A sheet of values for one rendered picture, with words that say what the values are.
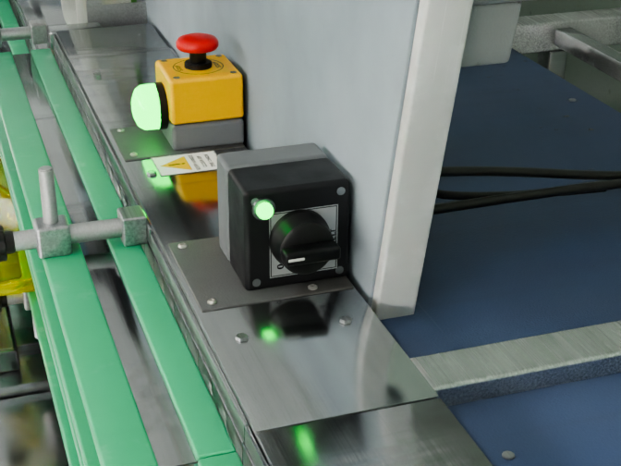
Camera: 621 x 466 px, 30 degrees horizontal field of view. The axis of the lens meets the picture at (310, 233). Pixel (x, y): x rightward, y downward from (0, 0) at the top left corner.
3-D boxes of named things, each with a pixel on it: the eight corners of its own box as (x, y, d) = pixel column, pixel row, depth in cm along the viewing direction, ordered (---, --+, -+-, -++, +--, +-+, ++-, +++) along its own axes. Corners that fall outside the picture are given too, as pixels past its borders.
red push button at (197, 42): (173, 66, 111) (171, 31, 110) (213, 62, 112) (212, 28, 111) (182, 79, 108) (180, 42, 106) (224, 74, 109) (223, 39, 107)
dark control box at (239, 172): (319, 232, 93) (218, 246, 91) (320, 140, 90) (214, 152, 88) (355, 277, 86) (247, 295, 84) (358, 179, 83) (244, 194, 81)
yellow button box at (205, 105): (230, 119, 117) (157, 127, 115) (228, 47, 114) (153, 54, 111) (249, 143, 111) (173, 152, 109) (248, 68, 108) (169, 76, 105)
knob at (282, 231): (327, 260, 85) (343, 281, 82) (269, 269, 84) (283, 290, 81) (328, 204, 83) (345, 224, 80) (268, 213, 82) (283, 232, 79)
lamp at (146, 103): (160, 119, 113) (128, 123, 112) (157, 75, 111) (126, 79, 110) (169, 135, 109) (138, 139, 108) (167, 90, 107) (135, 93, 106)
